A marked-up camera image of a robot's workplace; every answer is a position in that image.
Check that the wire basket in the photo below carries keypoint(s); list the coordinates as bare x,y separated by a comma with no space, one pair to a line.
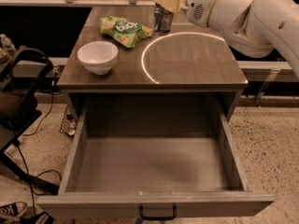
68,124

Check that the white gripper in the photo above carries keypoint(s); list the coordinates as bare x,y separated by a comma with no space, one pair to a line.
196,6

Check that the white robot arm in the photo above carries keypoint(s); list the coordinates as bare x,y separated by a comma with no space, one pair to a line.
252,27

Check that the redbull can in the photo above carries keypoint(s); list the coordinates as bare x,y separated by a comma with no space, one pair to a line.
162,20

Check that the black white sneaker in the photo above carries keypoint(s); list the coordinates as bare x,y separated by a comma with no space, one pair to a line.
17,209

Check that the grey wooden cabinet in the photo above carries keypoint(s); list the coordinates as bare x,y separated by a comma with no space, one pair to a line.
187,59

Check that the green chip bag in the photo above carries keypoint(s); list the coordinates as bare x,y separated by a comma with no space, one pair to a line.
124,31

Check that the black drawer handle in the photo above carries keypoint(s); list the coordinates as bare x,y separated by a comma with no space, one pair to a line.
157,214

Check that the open grey drawer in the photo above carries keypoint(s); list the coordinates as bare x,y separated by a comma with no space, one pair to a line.
156,151

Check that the white bowl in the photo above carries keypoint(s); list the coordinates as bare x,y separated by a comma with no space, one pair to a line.
98,57

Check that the plastic water bottle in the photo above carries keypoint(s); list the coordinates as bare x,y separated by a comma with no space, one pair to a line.
7,45

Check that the black cart stand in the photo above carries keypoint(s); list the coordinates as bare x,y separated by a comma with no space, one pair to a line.
18,112

